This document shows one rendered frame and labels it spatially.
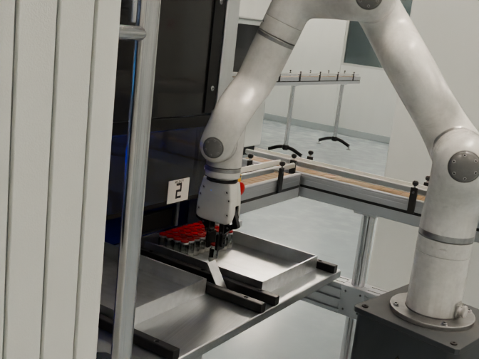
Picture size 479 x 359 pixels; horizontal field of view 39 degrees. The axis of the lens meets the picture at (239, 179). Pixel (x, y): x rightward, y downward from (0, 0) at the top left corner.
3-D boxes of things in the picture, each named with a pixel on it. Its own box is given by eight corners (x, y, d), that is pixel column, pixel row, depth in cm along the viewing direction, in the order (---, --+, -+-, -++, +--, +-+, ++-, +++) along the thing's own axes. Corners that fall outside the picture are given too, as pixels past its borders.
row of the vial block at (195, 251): (177, 258, 165) (178, 240, 164) (219, 243, 180) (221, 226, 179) (183, 260, 164) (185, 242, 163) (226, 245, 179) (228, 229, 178)
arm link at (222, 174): (197, 163, 160) (196, 176, 160) (227, 171, 155) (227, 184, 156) (217, 159, 166) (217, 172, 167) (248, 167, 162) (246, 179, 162)
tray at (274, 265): (143, 254, 166) (144, 241, 165) (207, 233, 187) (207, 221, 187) (260, 296, 148) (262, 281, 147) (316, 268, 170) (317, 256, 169)
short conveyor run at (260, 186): (189, 233, 199) (194, 180, 195) (149, 219, 207) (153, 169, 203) (301, 198, 255) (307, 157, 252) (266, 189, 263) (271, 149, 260)
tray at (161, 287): (1, 277, 143) (2, 261, 142) (92, 251, 164) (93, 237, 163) (120, 331, 125) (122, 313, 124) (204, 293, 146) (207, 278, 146)
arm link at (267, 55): (285, 45, 140) (223, 172, 149) (297, 45, 155) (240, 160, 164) (247, 25, 141) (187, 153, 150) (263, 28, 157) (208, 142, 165)
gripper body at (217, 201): (195, 171, 161) (191, 216, 163) (231, 181, 155) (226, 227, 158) (214, 167, 167) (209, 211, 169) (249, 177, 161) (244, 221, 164)
